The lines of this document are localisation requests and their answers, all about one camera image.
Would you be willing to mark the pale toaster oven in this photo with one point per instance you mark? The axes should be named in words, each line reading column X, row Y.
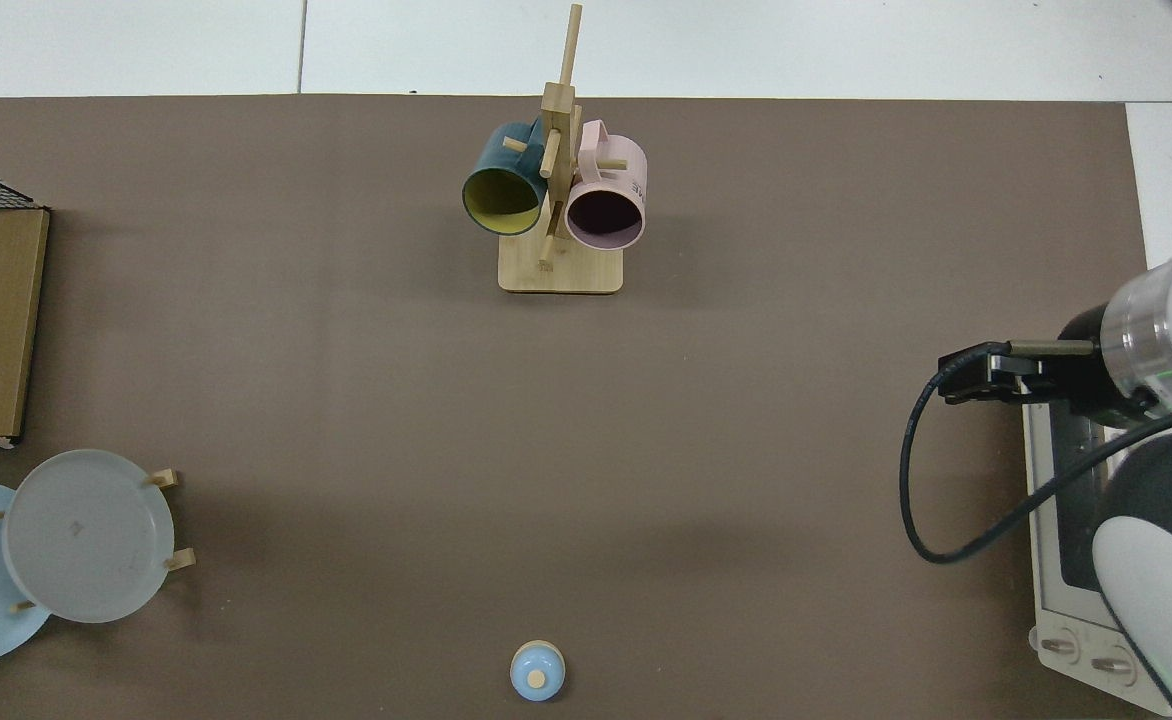
column 1051, row 590

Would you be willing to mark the pink mug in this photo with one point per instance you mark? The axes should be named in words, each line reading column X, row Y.
column 626, row 165

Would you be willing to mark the wooden mug stand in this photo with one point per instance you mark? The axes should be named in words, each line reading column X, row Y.
column 561, row 275

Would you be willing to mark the teal mug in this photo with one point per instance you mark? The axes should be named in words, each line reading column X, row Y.
column 496, row 152

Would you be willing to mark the small blue round bell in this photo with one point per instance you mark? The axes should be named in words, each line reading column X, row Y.
column 537, row 672

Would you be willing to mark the brown table cloth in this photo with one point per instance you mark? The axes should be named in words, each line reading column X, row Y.
column 446, row 450

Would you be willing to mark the wooden plate rack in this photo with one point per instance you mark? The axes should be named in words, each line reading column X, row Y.
column 184, row 559

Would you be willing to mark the grey plate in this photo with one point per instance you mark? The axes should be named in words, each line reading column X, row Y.
column 86, row 535

